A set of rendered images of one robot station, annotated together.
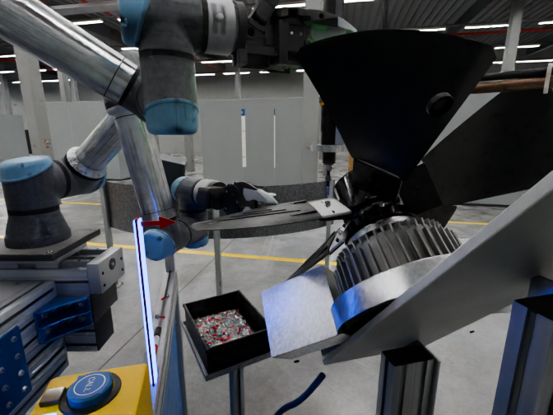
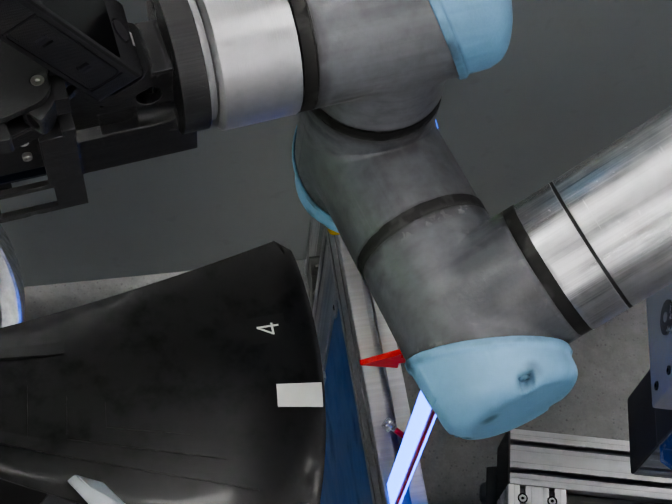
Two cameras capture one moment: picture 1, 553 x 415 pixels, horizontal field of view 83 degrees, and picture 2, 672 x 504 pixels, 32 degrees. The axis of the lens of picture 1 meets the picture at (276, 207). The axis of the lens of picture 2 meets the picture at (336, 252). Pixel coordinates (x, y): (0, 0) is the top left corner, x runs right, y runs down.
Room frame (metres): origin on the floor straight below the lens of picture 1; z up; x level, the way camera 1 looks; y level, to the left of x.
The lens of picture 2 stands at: (0.87, 0.13, 1.92)
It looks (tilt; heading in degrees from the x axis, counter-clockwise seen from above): 60 degrees down; 177
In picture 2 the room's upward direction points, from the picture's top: 9 degrees clockwise
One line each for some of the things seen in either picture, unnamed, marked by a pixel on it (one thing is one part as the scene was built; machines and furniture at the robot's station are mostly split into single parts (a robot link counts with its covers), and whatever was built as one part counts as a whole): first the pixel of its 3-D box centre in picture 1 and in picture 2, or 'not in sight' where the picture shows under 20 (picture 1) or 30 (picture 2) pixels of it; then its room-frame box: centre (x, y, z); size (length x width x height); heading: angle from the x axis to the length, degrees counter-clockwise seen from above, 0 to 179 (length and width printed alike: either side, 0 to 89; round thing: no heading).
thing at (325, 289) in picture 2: not in sight; (320, 375); (0.19, 0.17, 0.39); 0.04 x 0.04 x 0.78; 14
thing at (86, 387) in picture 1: (90, 389); not in sight; (0.27, 0.19, 1.08); 0.04 x 0.04 x 0.02
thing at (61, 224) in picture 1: (36, 222); not in sight; (0.84, 0.67, 1.09); 0.15 x 0.15 x 0.10
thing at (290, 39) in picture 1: (269, 39); (65, 91); (0.54, 0.01, 1.48); 0.12 x 0.08 x 0.09; 114
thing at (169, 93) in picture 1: (168, 97); (375, 158); (0.50, 0.16, 1.38); 0.11 x 0.08 x 0.11; 29
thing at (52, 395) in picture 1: (53, 396); not in sight; (0.26, 0.22, 1.08); 0.02 x 0.02 x 0.01; 14
